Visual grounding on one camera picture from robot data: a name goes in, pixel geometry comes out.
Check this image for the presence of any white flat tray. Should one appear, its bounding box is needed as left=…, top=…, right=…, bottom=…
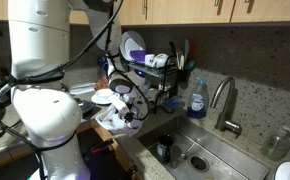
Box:
left=68, top=82, right=98, bottom=96

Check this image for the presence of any teal round scoop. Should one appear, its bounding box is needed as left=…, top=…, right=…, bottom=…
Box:
left=185, top=59, right=198, bottom=72

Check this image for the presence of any clear pump soap dispenser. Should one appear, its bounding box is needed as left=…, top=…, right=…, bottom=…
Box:
left=260, top=124, right=290, bottom=162

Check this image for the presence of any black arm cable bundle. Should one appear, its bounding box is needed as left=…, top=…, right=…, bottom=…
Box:
left=0, top=0, right=151, bottom=180

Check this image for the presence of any stainless steel sink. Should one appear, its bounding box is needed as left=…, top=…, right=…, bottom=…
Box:
left=137, top=114, right=271, bottom=180

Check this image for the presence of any blue dish soap bottle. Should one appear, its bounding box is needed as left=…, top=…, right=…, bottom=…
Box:
left=186, top=77, right=210, bottom=120

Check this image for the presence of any clear drinking glass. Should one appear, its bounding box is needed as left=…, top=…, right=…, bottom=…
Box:
left=169, top=144, right=183, bottom=169

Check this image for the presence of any white dinner plate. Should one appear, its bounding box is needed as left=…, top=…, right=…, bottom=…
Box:
left=119, top=30, right=147, bottom=63

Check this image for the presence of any black spatula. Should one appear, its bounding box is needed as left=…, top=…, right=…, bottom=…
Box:
left=168, top=40, right=179, bottom=61

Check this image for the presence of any brushed steel faucet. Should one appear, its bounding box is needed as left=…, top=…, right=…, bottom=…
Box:
left=209, top=76, right=243, bottom=138

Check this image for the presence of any steel wall cabinet handle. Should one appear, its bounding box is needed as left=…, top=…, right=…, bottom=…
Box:
left=141, top=0, right=150, bottom=20
left=212, top=0, right=225, bottom=16

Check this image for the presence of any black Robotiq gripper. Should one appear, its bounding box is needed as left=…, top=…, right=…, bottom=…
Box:
left=118, top=104, right=138, bottom=126

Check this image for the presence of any silver cutlery bunch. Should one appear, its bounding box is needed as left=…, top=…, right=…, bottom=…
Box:
left=175, top=49, right=186, bottom=70

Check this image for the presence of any teal spatula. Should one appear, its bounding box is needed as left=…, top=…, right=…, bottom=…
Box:
left=183, top=37, right=190, bottom=59

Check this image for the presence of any white saucer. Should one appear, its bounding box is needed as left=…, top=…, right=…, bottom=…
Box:
left=90, top=93, right=119, bottom=105

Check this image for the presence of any black wire dish rack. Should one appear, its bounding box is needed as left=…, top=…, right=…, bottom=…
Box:
left=128, top=61, right=180, bottom=114

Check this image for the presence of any wooden wall cabinet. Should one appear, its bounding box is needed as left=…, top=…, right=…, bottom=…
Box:
left=0, top=0, right=290, bottom=26

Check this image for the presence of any red spatula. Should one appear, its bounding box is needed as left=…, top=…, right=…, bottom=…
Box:
left=187, top=39, right=197, bottom=63

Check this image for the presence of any white mug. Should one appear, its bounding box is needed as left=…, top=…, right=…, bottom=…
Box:
left=153, top=53, right=170, bottom=69

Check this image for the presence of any white teacup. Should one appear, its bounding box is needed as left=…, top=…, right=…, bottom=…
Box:
left=95, top=88, right=116, bottom=100

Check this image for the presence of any small white cup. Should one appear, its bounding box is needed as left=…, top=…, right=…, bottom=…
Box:
left=144, top=53, right=156, bottom=67

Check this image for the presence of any metal spoon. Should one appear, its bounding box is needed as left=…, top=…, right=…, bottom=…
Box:
left=179, top=142, right=196, bottom=160

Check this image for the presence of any black utensil holder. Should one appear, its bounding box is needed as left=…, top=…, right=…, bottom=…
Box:
left=176, top=68, right=193, bottom=90

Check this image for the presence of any sink drain strainer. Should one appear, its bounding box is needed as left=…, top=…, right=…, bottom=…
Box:
left=188, top=154, right=210, bottom=173

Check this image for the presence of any blue dish sponge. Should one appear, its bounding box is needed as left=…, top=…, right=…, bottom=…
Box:
left=161, top=96, right=185, bottom=113

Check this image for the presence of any black mug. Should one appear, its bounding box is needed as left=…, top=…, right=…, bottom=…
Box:
left=156, top=134, right=175, bottom=164

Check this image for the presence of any white plastic takeout bag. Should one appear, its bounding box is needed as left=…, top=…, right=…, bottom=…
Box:
left=94, top=99, right=145, bottom=138

